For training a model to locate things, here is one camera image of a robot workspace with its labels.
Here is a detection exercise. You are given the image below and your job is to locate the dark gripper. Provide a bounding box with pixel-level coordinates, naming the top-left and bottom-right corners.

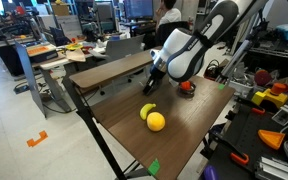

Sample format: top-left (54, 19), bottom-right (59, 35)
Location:
top-left (142, 63), bottom-right (168, 97)

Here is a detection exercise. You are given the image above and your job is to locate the yellow banana toy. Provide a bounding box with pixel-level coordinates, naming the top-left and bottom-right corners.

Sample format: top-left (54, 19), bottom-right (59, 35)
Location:
top-left (139, 102), bottom-right (158, 121)

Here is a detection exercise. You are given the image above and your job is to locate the yellow round fruit toy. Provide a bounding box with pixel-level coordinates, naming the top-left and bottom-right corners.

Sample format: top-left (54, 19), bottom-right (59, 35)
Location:
top-left (146, 111), bottom-right (167, 133)

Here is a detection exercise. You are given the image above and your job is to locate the orange toy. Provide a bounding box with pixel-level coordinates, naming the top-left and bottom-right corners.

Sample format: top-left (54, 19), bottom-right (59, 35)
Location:
top-left (179, 80), bottom-right (192, 92)

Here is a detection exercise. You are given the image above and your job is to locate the purple eggplant toy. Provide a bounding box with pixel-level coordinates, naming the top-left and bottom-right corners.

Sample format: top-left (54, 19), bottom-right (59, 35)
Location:
top-left (202, 164), bottom-right (220, 180)

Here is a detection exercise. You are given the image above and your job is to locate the dark round bowl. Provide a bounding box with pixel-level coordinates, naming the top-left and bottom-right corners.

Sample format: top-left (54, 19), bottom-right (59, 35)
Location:
top-left (177, 80), bottom-right (197, 99)

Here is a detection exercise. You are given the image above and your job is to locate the long wooden side table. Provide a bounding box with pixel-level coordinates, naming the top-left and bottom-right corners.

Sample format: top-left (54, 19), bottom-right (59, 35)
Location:
top-left (68, 46), bottom-right (163, 90)

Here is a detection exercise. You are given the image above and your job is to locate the grey chair back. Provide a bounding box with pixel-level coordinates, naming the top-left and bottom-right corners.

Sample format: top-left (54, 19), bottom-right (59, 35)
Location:
top-left (104, 34), bottom-right (146, 63)

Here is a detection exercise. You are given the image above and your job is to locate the black office chair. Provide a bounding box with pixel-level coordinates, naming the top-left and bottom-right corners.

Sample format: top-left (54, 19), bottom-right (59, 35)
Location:
top-left (155, 20), bottom-right (191, 48)

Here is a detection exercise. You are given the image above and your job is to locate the black backpack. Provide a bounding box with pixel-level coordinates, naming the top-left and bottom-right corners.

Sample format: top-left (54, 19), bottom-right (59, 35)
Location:
top-left (203, 59), bottom-right (230, 81)

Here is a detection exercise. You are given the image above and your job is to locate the seated person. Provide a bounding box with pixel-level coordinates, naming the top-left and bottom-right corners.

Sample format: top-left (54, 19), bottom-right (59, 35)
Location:
top-left (154, 0), bottom-right (182, 28)

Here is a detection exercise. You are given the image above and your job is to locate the computer monitor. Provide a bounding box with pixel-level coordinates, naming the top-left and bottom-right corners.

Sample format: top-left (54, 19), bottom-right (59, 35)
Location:
top-left (123, 0), bottom-right (154, 20)

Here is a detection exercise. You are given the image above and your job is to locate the beige cloth bag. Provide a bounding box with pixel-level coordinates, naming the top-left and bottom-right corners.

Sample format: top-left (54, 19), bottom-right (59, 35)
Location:
top-left (65, 48), bottom-right (87, 63)

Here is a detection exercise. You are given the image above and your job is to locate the black workbench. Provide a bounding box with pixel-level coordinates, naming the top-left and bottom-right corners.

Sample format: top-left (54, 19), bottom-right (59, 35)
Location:
top-left (200, 99), bottom-right (288, 180)

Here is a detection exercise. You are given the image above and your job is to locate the orange black bar clamp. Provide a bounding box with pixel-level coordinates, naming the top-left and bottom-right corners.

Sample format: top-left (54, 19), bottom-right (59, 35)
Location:
top-left (208, 129), bottom-right (251, 167)
top-left (235, 95), bottom-right (267, 116)

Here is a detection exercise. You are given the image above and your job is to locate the black perforated board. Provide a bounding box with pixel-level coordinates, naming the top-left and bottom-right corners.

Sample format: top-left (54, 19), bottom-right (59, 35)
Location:
top-left (227, 109), bottom-right (288, 180)

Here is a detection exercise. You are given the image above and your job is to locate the red round disc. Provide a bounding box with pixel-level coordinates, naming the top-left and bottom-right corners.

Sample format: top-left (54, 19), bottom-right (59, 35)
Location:
top-left (253, 69), bottom-right (273, 88)

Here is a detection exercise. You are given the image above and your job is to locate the box with orange lid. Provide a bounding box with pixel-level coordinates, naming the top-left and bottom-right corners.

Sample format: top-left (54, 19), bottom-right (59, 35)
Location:
top-left (26, 42), bottom-right (58, 64)

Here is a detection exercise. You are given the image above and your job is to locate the grey divider panel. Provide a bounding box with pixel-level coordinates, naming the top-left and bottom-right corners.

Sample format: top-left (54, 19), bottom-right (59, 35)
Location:
top-left (14, 41), bottom-right (48, 119)

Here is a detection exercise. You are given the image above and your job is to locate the yellow emergency stop box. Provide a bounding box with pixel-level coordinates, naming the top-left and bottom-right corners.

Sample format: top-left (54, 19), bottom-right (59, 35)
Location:
top-left (263, 82), bottom-right (288, 109)

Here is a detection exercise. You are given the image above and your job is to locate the orange wedge-shaped piece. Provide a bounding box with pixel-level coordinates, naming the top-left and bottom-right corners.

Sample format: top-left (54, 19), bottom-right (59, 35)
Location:
top-left (257, 129), bottom-right (287, 151)

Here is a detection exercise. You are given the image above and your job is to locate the grey metal frame bar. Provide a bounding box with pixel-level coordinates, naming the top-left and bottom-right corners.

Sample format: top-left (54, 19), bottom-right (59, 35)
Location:
top-left (219, 39), bottom-right (252, 80)

